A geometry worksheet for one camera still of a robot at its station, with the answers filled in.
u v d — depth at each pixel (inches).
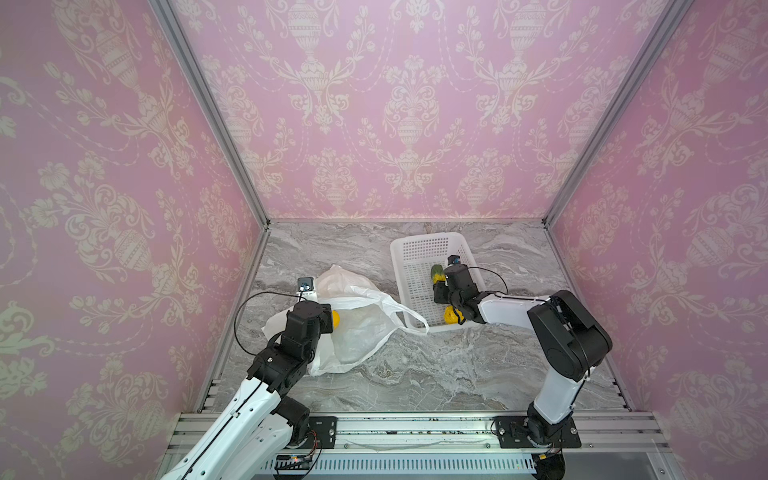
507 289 40.5
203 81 32.1
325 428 29.5
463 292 29.9
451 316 34.5
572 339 19.3
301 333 22.0
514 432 28.9
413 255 41.7
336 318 35.6
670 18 27.1
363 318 37.1
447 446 28.8
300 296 24.9
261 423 24.0
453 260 34.5
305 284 25.9
